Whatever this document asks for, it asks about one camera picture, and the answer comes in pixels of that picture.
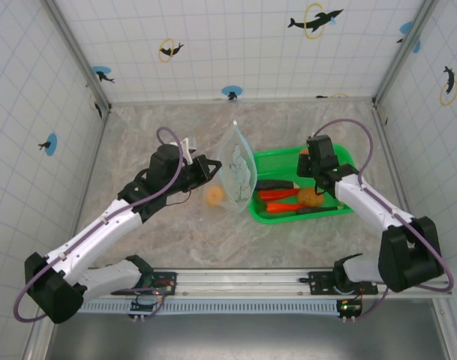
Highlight blue circle dolphin sticker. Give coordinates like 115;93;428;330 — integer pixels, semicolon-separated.
92;65;116;84
221;85;244;101
38;133;59;156
395;21;422;54

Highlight green plastic mesh basket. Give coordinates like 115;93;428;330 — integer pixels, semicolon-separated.
250;144;356;226

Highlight orange fruit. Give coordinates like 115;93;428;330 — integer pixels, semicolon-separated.
205;186;226;208

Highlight white slotted cable duct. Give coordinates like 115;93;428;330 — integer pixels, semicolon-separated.
77;298;344;314

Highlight left small controller board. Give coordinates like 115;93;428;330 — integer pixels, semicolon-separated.
129;295;165;322

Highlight clear elephant zip-top bag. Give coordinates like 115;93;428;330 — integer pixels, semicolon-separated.
203;119;259;215

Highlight right small controller board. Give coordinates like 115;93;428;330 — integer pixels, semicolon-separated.
335;298;363;323

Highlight large dolphin ring sticker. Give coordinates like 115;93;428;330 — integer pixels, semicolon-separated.
287;2;344;41

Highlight aluminium mounting rail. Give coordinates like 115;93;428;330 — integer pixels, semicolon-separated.
77;266;454;300

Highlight green chili pepper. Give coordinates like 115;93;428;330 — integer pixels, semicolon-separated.
296;205;345;215

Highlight small controller board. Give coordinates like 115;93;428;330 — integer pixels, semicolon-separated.
335;298;363;323
129;295;165;322

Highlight aluminium corner post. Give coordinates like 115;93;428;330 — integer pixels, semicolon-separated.
374;0;439;104
44;0;113;110

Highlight small dolphin ring sticker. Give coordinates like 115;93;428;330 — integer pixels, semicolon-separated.
158;37;185;63

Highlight brown potato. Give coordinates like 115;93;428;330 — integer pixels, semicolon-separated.
297;187;325;209

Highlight aluminium rear frame bar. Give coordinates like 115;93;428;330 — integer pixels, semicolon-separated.
108;96;377;107

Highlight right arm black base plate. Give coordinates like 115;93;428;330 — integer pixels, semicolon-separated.
308;270;379;297

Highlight orange carrot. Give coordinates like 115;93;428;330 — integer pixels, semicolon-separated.
266;202;306;214

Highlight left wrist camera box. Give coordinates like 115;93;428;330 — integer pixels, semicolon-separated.
179;136;197;164

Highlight aluminium side frame bar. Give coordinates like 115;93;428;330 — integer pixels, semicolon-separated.
372;101;419;226

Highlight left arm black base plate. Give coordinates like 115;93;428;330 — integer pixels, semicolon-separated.
132;270;179;297

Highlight dark purple eggplant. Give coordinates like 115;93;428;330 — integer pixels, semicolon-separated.
254;179;299;191

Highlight red chili pepper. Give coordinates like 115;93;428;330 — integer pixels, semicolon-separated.
258;189;302;202

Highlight upright dolphin ring sticker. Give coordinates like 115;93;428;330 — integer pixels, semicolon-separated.
439;65;457;107

